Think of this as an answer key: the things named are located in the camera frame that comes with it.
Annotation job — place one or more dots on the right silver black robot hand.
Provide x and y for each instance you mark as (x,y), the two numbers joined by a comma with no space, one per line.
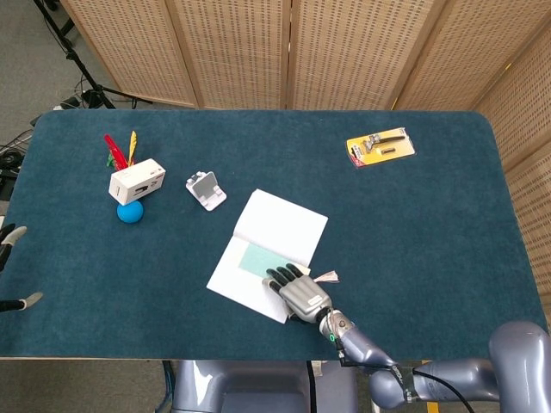
(303,297)

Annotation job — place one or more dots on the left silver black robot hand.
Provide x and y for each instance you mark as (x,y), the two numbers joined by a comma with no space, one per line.
(8,247)

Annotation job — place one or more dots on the light blue tasselled bookmark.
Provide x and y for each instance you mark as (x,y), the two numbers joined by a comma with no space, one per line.
(258,260)

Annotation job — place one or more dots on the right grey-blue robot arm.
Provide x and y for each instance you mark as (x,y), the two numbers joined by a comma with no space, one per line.
(452,374)

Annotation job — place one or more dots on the open white lined notebook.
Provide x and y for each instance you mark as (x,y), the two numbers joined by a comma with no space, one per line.
(280,219)

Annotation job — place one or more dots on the grey-blue robot torso base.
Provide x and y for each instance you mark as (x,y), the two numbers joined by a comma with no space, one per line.
(258,387)

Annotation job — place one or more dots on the dark blue table mat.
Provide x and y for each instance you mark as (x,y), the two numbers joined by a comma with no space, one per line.
(409,236)

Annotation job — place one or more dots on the blue ball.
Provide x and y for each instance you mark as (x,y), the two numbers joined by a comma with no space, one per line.
(130,213)

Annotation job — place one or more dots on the white folding phone stand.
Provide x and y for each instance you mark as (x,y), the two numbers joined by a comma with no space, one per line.
(207,191)

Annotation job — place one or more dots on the white cardboard box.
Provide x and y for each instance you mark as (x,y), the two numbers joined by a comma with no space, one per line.
(135,183)

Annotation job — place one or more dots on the red yellow feather shuttlecock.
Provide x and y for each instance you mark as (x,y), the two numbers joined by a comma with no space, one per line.
(119,152)

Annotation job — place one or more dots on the yellow packaged hand tool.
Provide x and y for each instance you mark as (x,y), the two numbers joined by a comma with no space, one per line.
(379,148)

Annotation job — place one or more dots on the black tripod stand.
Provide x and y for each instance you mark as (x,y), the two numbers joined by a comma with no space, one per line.
(88,77)

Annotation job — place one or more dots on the wooden perforated folding screen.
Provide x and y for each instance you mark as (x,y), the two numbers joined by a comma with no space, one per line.
(301,51)

